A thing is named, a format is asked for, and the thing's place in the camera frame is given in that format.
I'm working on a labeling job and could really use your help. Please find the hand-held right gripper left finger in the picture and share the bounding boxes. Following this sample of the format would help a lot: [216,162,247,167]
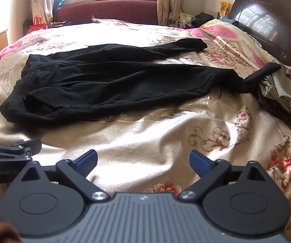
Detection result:
[21,149,111,203]

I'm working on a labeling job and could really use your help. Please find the maroon upholstered sofa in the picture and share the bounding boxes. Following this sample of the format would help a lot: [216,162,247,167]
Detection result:
[53,0,159,26]

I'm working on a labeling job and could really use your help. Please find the brown handbag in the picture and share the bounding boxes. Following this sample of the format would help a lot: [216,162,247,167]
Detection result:
[50,21,73,28]

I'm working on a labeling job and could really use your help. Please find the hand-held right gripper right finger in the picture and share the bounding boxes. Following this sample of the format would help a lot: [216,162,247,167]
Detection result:
[177,150,269,203]

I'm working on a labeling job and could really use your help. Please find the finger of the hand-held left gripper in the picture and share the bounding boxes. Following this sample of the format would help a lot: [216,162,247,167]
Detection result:
[0,139,42,161]

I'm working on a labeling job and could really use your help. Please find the olive green folded cloth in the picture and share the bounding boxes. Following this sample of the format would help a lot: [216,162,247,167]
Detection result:
[259,66,291,119]

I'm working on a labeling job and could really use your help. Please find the dark wooden headboard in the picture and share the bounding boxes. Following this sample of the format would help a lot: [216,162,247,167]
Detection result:
[228,0,291,94]

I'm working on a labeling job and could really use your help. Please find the pile of clothes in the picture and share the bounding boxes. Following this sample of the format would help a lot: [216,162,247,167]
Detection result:
[178,12,215,29]

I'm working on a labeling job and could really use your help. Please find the dark knitted garment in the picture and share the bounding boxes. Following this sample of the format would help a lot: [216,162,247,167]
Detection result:
[258,91,291,132]

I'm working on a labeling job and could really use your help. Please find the red gift bag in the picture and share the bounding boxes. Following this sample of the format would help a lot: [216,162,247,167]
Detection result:
[27,16,47,34]

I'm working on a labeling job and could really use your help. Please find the black pants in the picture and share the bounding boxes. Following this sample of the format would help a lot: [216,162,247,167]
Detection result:
[0,38,282,126]

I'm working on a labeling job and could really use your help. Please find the yellow packet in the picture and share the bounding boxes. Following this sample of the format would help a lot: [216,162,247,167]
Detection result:
[218,1,231,18]

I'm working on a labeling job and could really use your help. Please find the floral satin bedspread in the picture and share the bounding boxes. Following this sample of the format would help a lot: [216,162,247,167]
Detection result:
[0,18,291,241]

